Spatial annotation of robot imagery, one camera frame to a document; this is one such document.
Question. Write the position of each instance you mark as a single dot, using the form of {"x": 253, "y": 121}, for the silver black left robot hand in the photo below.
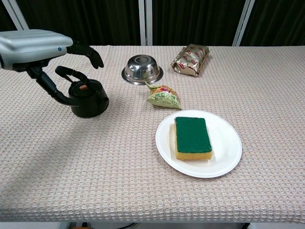
{"x": 31, "y": 47}

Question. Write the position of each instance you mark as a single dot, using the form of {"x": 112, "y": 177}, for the small black round object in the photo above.
{"x": 91, "y": 107}

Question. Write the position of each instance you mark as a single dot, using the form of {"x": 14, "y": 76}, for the black curtain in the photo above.
{"x": 6, "y": 21}
{"x": 278, "y": 21}
{"x": 195, "y": 21}
{"x": 83, "y": 19}

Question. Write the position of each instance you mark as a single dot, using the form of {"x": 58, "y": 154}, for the stainless steel bowl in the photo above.
{"x": 142, "y": 69}

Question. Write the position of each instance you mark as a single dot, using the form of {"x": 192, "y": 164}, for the beige waffle tablecloth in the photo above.
{"x": 95, "y": 155}

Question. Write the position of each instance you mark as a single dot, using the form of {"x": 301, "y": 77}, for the green snack packet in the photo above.
{"x": 164, "y": 97}

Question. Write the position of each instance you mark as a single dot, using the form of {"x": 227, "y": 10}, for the gold foil snack bag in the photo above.
{"x": 190, "y": 60}

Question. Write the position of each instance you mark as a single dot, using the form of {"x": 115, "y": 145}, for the green yellow sponge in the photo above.
{"x": 192, "y": 136}

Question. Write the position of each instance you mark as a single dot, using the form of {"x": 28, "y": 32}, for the white paper plate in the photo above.
{"x": 226, "y": 143}

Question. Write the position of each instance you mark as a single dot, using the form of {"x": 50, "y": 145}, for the grey metal frame post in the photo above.
{"x": 15, "y": 14}
{"x": 145, "y": 21}
{"x": 243, "y": 21}

